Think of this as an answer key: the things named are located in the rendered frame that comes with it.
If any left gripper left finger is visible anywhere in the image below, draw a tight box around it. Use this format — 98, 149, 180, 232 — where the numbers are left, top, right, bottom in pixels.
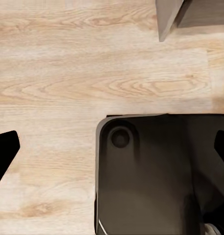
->
0, 130, 20, 180

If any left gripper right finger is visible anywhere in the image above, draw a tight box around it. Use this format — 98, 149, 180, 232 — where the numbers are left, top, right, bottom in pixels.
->
214, 130, 224, 162

